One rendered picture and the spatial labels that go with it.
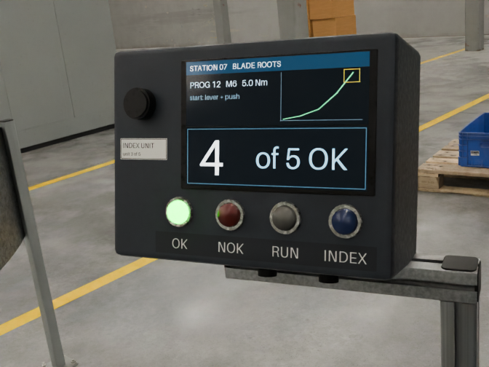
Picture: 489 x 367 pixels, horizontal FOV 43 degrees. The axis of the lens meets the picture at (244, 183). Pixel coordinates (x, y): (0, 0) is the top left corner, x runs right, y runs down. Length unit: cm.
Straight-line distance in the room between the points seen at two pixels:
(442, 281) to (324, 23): 852
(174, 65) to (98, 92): 658
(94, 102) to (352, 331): 510
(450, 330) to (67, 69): 648
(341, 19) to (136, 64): 852
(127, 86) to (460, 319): 36
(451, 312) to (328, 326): 201
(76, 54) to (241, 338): 492
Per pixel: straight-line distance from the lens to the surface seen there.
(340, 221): 49
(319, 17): 903
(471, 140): 402
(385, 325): 257
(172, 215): 55
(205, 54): 54
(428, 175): 404
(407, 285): 57
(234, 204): 52
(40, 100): 674
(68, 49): 693
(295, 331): 255
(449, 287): 57
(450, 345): 59
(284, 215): 50
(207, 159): 54
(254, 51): 52
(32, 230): 236
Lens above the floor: 129
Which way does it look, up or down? 17 degrees down
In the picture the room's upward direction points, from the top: 6 degrees counter-clockwise
